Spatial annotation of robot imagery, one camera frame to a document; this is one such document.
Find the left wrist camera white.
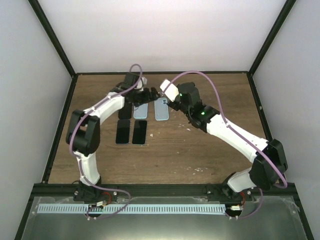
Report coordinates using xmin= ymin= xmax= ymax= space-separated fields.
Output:
xmin=135 ymin=76 xmax=148 ymax=92

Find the blue phone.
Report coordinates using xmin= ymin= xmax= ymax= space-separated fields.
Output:
xmin=115 ymin=119 xmax=131 ymax=145

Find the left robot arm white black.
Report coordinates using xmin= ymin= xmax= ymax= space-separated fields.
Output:
xmin=66 ymin=72 xmax=161 ymax=202

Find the dark green phone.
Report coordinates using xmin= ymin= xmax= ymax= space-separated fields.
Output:
xmin=132 ymin=120 xmax=147 ymax=145

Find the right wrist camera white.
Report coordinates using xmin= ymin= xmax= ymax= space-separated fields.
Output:
xmin=160 ymin=79 xmax=180 ymax=103

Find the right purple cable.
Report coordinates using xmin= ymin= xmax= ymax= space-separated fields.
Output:
xmin=164 ymin=70 xmax=288 ymax=220

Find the black enclosure frame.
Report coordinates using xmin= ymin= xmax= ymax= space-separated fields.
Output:
xmin=13 ymin=0 xmax=315 ymax=240

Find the light-blue slotted cable duct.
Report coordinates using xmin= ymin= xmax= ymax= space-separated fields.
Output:
xmin=36 ymin=203 xmax=226 ymax=215

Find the metal front plate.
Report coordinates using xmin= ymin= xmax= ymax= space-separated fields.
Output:
xmin=21 ymin=196 xmax=307 ymax=240

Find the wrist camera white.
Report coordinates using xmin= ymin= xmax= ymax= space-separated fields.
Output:
xmin=160 ymin=79 xmax=180 ymax=103
xmin=135 ymin=76 xmax=148 ymax=92

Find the black phone case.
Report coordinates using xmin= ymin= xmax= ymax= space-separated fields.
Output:
xmin=118 ymin=103 xmax=133 ymax=120

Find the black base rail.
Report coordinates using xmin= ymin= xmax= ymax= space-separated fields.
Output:
xmin=33 ymin=182 xmax=296 ymax=202

